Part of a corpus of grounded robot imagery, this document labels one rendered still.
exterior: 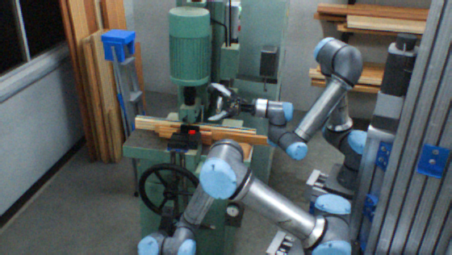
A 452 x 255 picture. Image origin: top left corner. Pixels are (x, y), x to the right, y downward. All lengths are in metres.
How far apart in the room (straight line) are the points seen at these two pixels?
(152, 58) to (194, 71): 2.74
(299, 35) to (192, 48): 2.45
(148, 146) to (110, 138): 1.48
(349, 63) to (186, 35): 0.66
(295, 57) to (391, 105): 2.78
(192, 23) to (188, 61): 0.16
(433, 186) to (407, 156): 0.13
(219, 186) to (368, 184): 0.62
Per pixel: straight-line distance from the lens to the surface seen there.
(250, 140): 2.03
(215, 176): 1.25
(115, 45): 2.70
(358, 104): 4.43
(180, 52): 1.83
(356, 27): 3.58
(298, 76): 4.31
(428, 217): 1.64
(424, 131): 1.48
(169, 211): 1.73
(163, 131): 2.06
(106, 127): 3.43
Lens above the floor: 1.95
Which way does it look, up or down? 29 degrees down
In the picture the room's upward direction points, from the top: 2 degrees clockwise
